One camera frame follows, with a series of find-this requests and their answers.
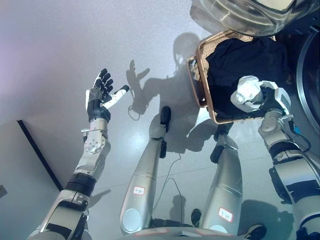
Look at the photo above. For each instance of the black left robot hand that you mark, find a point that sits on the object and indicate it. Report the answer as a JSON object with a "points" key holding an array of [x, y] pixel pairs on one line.
{"points": [[98, 100]]}

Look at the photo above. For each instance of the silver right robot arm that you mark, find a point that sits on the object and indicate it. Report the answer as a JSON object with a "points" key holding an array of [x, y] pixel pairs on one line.
{"points": [[292, 160]]}

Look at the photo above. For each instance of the round washing machine door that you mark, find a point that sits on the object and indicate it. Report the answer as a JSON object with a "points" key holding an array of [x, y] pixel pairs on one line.
{"points": [[250, 15]]}

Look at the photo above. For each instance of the black robot foot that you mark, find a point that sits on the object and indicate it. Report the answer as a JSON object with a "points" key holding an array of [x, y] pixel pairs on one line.
{"points": [[165, 116], [222, 130]]}

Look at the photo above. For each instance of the black garment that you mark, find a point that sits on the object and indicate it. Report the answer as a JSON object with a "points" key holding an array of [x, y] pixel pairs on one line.
{"points": [[237, 60]]}

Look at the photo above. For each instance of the white garment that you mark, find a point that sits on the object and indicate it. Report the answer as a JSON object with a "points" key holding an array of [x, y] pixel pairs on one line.
{"points": [[246, 92]]}

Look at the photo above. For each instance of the silver robot torso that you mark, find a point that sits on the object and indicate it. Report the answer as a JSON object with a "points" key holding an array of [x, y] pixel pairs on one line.
{"points": [[180, 233]]}

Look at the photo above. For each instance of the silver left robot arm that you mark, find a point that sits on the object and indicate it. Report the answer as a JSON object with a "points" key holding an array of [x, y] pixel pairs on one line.
{"points": [[92, 150]]}

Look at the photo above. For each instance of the black baseboard strip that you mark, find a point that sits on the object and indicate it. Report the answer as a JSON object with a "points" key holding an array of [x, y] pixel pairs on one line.
{"points": [[40, 155]]}

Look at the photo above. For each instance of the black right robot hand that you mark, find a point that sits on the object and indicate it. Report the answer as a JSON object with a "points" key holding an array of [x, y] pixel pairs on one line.
{"points": [[273, 100]]}

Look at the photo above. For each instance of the silver right robot leg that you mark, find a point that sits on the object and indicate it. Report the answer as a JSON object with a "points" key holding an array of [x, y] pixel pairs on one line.
{"points": [[227, 175]]}

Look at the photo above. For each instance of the grey front-load washing machine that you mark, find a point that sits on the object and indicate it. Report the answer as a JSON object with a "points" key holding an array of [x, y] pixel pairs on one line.
{"points": [[308, 75]]}

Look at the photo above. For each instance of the black left robot foot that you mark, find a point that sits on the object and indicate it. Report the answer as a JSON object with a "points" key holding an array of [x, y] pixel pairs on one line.
{"points": [[165, 116]]}

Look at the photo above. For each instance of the brown woven laundry basket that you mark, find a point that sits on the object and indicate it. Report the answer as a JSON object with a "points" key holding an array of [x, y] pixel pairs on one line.
{"points": [[203, 75]]}

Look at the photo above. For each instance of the black right robot foot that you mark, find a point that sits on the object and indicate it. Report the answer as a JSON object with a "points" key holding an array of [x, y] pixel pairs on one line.
{"points": [[222, 130]]}

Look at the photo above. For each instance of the black shoe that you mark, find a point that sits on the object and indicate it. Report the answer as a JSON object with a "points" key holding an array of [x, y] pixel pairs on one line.
{"points": [[196, 217], [255, 232]]}

